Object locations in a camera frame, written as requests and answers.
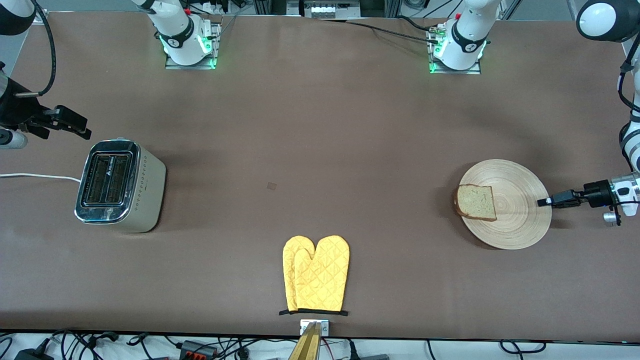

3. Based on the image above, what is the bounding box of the round wooden plate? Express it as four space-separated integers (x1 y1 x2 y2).
457 159 553 251

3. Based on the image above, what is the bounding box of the brown bread slice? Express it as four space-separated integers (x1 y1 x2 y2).
453 184 498 222

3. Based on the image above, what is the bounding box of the silver beige two-slot toaster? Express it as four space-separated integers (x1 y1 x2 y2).
74 137 167 234

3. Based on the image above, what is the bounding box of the black power adapter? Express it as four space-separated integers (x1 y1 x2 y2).
14 348 55 360

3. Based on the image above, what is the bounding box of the black plug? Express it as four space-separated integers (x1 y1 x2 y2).
345 340 391 360

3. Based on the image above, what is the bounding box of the yellow quilted oven mitt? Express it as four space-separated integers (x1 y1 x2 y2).
294 235 351 317
278 236 317 317

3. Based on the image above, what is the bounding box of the black red connector box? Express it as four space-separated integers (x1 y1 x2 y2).
179 340 219 359

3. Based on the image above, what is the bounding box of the grey power strip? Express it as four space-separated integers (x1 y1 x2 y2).
304 0 362 20

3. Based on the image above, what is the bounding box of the white toaster power cord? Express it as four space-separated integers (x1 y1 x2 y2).
0 172 83 184

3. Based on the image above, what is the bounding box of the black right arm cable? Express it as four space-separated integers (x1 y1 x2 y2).
14 0 57 97

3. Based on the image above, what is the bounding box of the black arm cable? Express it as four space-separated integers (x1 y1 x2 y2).
616 35 640 115
14 0 57 97

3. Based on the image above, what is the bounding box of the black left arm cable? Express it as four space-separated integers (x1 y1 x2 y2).
616 35 640 115

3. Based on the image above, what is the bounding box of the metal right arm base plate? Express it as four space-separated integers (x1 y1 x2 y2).
165 19 222 71

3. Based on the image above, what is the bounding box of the black looped floor cable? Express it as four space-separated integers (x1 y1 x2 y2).
500 339 547 354

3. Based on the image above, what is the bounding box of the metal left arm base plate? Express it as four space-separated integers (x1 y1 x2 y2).
427 22 483 76

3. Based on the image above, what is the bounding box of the silver aluminium frame strut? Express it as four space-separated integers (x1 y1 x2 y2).
499 0 523 21

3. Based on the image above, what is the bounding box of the dark aluminium frame post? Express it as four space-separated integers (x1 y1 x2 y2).
253 0 288 16

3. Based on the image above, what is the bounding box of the short curved black cable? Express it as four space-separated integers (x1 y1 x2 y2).
396 15 435 33

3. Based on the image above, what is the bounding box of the long black table cable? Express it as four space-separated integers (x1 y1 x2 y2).
344 20 441 45

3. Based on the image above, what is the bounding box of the silver metal camera bracket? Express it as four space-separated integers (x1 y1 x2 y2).
299 319 330 337

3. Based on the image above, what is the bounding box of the yellow wooden camera beam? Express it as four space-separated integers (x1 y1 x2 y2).
287 322 323 360

